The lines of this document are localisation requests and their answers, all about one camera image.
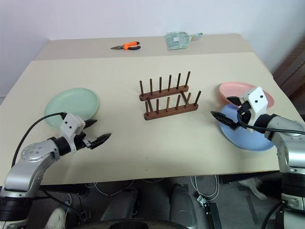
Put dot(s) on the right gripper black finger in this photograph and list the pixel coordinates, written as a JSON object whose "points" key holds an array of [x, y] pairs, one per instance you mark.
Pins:
{"points": [[234, 100], [225, 118]]}

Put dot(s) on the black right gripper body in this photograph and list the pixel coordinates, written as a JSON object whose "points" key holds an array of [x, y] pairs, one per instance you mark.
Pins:
{"points": [[246, 117]]}

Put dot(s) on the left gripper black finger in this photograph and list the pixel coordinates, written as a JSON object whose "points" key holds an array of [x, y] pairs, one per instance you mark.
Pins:
{"points": [[101, 140], [90, 123]]}

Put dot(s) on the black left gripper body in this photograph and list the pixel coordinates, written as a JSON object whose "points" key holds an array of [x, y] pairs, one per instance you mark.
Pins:
{"points": [[81, 142]]}

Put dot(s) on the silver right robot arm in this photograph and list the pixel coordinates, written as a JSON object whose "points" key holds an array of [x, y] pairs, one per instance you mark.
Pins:
{"points": [[289, 143]]}

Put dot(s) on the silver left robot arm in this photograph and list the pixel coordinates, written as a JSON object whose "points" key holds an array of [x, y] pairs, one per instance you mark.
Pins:
{"points": [[35, 155]]}

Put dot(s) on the wooden dish rack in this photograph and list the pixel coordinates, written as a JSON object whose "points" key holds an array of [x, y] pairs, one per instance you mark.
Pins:
{"points": [[170, 112]]}

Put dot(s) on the pink red plastic plate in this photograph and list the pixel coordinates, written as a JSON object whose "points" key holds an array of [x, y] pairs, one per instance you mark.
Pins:
{"points": [[232, 91]]}

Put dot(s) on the blue plastic plate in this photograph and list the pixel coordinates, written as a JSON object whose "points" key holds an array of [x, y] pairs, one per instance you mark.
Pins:
{"points": [[247, 140]]}

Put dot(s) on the green plastic plate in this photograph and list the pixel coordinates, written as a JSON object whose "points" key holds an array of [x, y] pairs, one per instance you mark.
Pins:
{"points": [[71, 105]]}

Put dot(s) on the dark grey rounded shape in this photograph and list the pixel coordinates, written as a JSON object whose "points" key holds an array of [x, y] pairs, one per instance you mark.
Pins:
{"points": [[184, 205], [120, 205]]}

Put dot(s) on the white shoe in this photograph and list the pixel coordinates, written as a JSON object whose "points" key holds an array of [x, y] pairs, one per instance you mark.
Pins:
{"points": [[56, 218]]}

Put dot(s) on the pale green packaged bag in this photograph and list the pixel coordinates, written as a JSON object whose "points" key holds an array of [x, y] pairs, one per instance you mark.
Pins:
{"points": [[177, 40]]}

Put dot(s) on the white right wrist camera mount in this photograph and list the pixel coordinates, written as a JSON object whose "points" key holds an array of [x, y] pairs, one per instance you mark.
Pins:
{"points": [[256, 100]]}

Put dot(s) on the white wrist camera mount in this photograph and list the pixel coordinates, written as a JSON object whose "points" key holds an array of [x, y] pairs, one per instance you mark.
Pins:
{"points": [[256, 100], [70, 125]]}

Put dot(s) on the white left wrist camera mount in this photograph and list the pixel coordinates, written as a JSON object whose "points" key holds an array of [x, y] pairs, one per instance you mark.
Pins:
{"points": [[70, 125]]}

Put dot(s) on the black metal bracket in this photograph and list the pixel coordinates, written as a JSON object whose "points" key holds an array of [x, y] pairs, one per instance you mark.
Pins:
{"points": [[213, 214]]}

